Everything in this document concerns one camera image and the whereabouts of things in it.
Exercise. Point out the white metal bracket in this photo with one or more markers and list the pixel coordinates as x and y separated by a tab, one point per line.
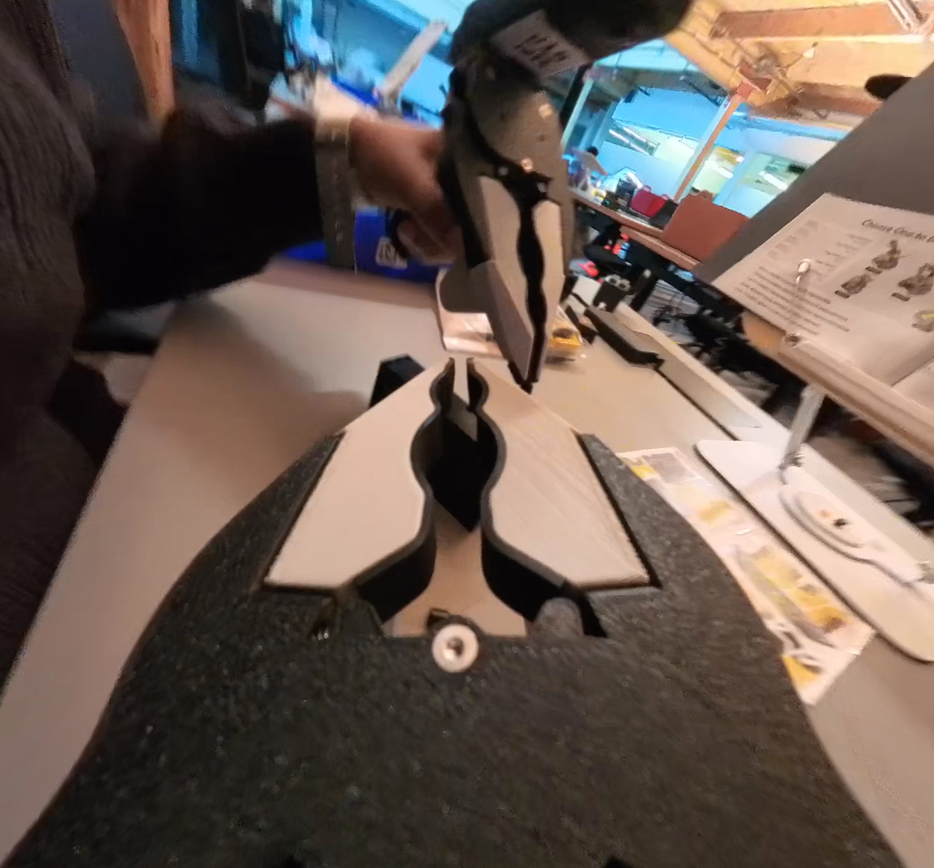
461	404

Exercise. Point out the long black bar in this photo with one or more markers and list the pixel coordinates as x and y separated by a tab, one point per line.
620	339

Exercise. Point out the red box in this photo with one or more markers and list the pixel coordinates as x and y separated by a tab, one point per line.
646	204

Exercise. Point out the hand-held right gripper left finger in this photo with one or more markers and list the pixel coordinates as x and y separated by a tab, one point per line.
350	510

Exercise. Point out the black office chair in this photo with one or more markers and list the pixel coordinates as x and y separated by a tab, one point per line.
95	7

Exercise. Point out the small black bracket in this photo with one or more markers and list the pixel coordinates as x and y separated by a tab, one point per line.
613	291

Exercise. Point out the person's left forearm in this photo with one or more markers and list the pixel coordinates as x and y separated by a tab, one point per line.
204	204

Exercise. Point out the wooden work table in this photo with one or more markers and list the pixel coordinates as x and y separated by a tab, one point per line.
627	226

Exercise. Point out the white stand base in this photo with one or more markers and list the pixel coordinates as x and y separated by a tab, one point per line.
839	554

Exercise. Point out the blue plastic bin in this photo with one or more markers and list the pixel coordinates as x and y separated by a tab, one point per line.
379	251

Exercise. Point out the black plastic block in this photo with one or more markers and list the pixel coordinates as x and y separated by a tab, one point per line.
394	375

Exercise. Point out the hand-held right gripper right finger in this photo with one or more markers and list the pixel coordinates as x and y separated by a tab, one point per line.
554	510

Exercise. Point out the person's dark sweater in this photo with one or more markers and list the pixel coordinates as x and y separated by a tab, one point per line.
29	262

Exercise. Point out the person's left hand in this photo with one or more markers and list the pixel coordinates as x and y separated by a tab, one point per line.
398	167

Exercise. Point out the grey document stand panel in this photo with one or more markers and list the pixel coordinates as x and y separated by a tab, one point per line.
861	145

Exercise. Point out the printed instruction sheet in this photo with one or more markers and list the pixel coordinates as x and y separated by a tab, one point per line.
839	277

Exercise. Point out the wooden pillar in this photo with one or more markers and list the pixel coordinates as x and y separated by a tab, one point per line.
130	21

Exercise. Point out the cardboard sign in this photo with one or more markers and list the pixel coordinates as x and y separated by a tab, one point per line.
419	58

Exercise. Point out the silver wrist watch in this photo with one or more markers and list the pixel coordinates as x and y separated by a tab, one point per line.
332	153

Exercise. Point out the yellow printed leaflet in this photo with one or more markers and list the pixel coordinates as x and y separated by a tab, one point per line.
751	561

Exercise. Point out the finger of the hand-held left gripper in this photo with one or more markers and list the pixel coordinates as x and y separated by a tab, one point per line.
500	277
556	247

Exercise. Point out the brown cardboard box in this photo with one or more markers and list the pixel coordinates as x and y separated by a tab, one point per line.
700	226

